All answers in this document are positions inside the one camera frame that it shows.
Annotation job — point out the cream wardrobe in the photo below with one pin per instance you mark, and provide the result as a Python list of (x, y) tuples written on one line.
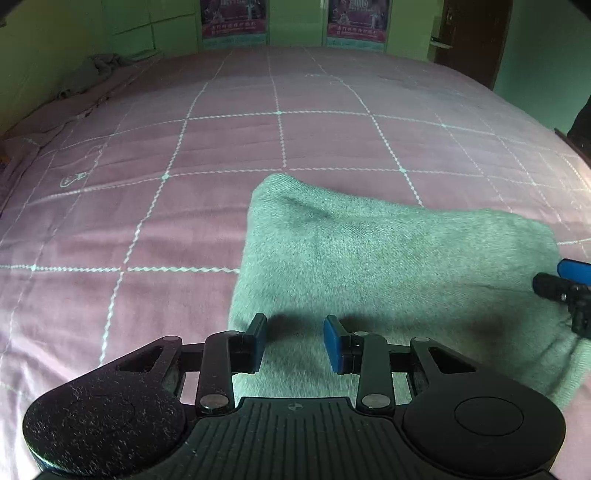
[(173, 28)]

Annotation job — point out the lower left pink poster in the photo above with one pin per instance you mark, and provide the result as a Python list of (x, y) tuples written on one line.
[(233, 23)]

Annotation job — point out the pink checked bed sheet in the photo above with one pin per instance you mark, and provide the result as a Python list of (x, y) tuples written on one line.
[(129, 224)]

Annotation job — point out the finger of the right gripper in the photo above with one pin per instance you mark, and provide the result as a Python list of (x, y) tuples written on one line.
[(574, 295), (573, 269)]

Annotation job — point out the pink poster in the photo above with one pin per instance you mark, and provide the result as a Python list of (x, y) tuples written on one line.
[(358, 24), (233, 23)]

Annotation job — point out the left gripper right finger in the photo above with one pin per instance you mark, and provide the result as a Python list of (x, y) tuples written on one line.
[(455, 414)]

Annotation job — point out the grey crumpled garment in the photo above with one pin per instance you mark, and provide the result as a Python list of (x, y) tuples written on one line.
[(93, 70)]

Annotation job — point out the cream corner shelf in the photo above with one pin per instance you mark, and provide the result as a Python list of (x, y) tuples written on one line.
[(438, 43)]

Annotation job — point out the lower right pink poster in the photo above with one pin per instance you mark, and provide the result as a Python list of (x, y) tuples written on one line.
[(358, 24)]

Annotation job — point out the grey-green knit pants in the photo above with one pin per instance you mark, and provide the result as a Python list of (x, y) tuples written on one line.
[(461, 278)]

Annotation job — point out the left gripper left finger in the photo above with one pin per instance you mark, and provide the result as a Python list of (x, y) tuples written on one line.
[(134, 412)]

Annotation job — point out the dark brown door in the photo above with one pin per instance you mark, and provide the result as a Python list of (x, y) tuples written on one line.
[(477, 29)]

